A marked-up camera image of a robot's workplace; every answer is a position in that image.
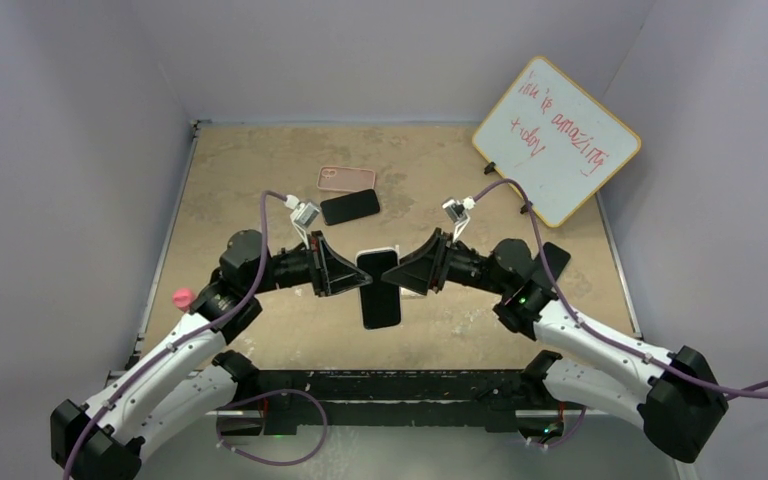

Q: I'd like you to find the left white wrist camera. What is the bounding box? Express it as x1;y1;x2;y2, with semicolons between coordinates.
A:
284;195;321;248

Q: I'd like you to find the pink phone case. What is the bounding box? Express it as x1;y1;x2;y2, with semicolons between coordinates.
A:
316;166;376;193

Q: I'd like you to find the pink bottle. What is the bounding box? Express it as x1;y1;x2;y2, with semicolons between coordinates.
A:
172;287;197;312

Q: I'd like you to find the clear magsafe phone case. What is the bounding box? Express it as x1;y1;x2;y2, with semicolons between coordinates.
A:
399;248;427;296

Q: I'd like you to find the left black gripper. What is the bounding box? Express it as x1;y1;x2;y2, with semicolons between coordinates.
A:
249;231;371;297

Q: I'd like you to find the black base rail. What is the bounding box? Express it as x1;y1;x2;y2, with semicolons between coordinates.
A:
230;369;575;442

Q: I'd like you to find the grey clear phone case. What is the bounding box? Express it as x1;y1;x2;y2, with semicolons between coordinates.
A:
355;246;403;331

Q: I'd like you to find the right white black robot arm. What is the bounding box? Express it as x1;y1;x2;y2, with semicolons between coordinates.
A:
382;230;728;463

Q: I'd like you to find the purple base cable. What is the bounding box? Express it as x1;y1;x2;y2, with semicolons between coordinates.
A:
524;407;587;453
215;386;329;468

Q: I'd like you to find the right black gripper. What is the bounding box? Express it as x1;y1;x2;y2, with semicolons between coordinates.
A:
383;229;509;296

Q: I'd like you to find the black phone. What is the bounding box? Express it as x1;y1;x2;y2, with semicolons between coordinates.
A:
356;250;403;331
535;242;571;288
321;189;381;226

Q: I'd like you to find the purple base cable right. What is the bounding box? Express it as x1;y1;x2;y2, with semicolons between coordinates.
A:
524;407;587;453

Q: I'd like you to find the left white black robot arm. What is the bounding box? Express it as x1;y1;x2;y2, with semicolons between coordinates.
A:
50;230;372;479

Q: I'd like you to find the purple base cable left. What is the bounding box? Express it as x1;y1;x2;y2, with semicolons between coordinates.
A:
215;386;329;468

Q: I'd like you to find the white board yellow frame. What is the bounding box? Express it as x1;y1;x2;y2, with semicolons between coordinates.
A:
472;56;642;227

